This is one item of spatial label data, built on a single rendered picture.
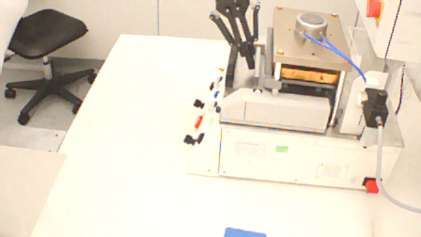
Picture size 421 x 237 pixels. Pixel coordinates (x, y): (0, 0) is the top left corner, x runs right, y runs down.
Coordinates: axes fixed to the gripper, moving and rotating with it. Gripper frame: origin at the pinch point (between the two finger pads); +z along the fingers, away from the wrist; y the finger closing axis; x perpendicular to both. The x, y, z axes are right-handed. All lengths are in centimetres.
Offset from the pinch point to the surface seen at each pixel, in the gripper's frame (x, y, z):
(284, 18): -6.4, -10.5, -5.4
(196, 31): -141, 56, 52
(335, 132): 14.9, -18.4, 16.6
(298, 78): 10.0, -11.9, 3.0
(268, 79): 13.3, -5.5, -0.2
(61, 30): -103, 118, 14
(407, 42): 16.0, -37.1, -5.1
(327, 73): 9.9, -18.9, 3.1
